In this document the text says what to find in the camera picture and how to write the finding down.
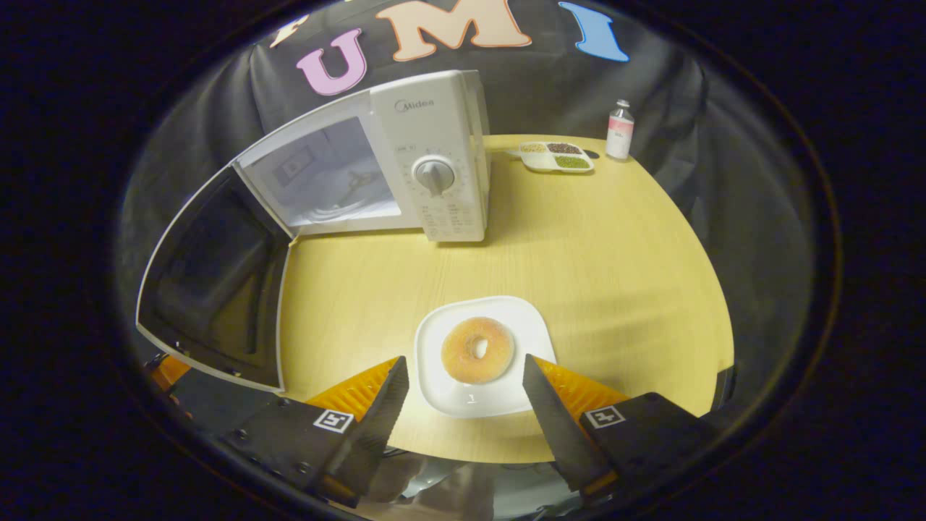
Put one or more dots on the black backdrop cloth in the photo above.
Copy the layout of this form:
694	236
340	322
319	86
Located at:
550	94

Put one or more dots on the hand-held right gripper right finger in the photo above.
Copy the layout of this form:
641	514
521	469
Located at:
557	427

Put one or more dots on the white microwave oven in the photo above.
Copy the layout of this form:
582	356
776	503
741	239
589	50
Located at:
441	123

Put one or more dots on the white divided dish with beans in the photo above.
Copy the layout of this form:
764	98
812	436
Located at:
557	155

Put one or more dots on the small clear bottle pink label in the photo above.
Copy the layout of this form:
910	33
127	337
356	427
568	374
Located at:
620	134

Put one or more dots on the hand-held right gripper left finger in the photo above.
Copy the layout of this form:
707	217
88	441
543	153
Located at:
376	434

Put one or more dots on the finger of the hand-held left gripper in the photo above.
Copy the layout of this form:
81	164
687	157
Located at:
170	370

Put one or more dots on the sugared donut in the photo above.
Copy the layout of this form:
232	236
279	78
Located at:
459	362

